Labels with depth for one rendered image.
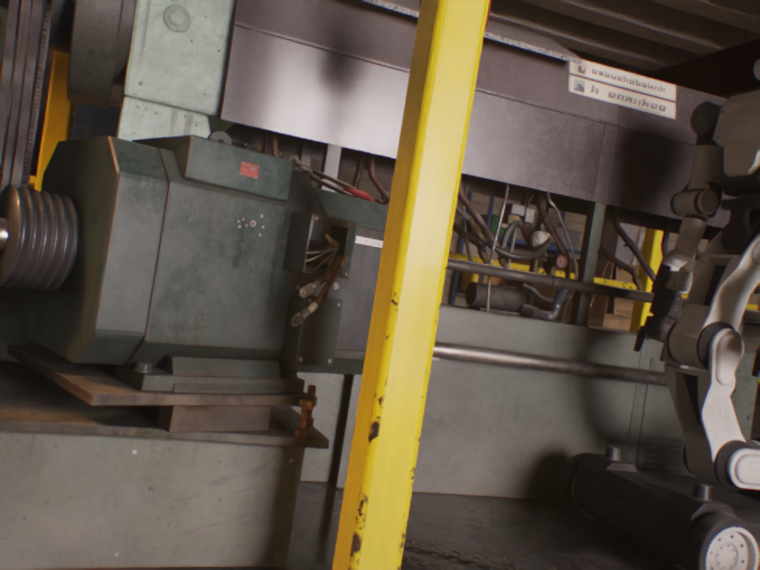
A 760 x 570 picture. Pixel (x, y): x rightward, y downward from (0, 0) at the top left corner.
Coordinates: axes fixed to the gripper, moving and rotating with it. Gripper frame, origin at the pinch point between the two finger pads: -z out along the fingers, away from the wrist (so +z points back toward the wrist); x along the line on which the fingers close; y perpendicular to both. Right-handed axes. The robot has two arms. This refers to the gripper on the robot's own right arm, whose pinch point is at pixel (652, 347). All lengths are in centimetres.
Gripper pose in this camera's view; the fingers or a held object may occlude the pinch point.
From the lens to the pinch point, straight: 260.6
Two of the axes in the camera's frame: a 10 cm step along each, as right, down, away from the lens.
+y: 3.4, 0.5, -9.4
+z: 3.4, -9.4, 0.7
